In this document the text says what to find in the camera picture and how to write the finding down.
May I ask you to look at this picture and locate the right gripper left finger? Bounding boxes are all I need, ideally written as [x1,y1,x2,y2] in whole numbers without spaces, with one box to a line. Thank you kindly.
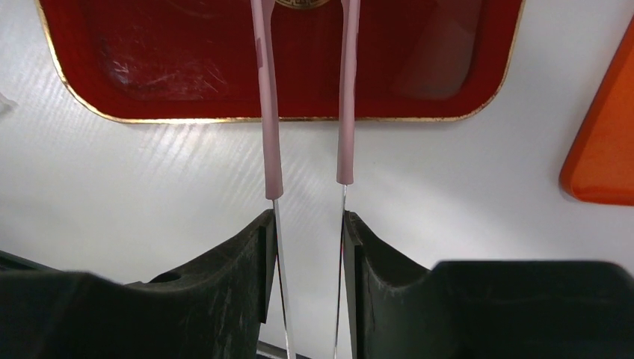
[1,210,277,358]

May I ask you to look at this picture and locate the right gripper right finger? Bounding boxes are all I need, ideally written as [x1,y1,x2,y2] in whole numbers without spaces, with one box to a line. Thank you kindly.
[342,212,633,358]

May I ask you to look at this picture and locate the pink tongs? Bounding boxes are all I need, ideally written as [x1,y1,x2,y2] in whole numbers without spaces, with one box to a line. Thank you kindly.
[250,1,361,358]

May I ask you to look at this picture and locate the orange box lid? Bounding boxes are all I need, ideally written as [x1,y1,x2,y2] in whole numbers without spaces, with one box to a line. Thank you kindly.
[559,22,633,206]

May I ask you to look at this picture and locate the dark red tray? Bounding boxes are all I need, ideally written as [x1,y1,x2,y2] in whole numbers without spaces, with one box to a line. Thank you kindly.
[37,1,524,123]

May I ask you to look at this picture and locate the clear plastic bag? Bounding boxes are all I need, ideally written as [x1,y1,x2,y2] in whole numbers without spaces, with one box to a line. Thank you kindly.
[0,93,17,115]

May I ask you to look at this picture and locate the black base frame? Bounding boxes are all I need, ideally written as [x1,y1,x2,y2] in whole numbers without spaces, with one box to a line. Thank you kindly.
[0,251,57,271]

